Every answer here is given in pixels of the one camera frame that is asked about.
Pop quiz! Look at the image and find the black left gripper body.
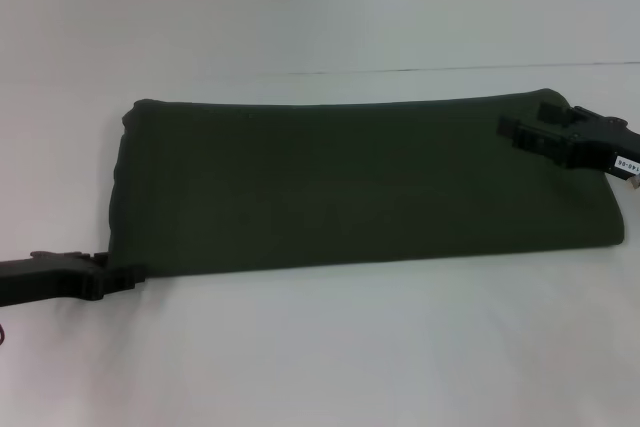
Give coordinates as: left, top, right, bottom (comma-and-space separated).
0, 250, 104, 309

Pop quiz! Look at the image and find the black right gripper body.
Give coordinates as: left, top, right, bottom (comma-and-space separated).
563, 105, 640, 181

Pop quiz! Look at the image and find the dark green FREE t-shirt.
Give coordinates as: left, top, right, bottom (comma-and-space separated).
106, 88, 627, 279

